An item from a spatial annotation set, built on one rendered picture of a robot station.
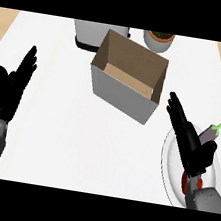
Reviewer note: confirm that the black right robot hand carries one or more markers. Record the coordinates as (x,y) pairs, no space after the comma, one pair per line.
(188,141)

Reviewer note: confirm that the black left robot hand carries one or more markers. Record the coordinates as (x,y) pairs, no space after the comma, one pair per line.
(9,89)

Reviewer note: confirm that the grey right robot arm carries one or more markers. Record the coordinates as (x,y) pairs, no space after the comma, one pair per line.
(204,200)

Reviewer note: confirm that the white plate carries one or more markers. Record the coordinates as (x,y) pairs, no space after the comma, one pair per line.
(171,166)

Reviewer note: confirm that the red bell pepper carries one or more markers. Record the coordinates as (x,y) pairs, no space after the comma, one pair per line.
(184,183)

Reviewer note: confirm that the open cardboard box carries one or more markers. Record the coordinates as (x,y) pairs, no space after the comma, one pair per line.
(130,75)

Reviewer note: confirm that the purple eggplant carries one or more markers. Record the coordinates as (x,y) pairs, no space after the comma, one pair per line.
(210,134)

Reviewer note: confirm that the grey appliance with black base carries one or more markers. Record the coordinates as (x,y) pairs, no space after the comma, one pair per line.
(90,35)

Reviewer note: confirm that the white pot with soil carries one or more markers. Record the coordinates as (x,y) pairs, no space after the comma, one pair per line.
(158,40)

